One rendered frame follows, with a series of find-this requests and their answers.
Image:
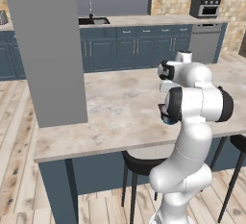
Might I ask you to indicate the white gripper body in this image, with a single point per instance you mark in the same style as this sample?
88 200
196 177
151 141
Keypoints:
166 86

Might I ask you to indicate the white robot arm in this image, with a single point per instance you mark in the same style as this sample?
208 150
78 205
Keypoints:
192 144

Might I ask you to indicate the dark blue cupboard run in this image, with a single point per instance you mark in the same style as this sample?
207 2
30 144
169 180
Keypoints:
144 51

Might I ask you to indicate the grey dishwasher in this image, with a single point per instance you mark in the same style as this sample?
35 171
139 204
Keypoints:
205 43

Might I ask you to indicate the black bar stool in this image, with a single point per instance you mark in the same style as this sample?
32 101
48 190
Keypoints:
238 151
141 165

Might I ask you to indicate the grey toaster oven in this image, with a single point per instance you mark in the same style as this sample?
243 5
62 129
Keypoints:
205 7

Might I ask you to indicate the black sink basin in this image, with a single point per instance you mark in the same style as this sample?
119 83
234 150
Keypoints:
94 20

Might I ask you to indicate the grey sink tap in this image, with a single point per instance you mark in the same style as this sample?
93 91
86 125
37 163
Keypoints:
90 8

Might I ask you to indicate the dark blue kitchen island base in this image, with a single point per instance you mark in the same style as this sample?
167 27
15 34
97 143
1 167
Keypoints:
96 173

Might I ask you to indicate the tall grey cabinet block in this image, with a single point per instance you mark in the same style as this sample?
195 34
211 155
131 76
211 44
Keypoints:
48 51

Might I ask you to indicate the silver toaster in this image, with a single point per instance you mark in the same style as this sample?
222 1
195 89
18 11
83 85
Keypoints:
3 18

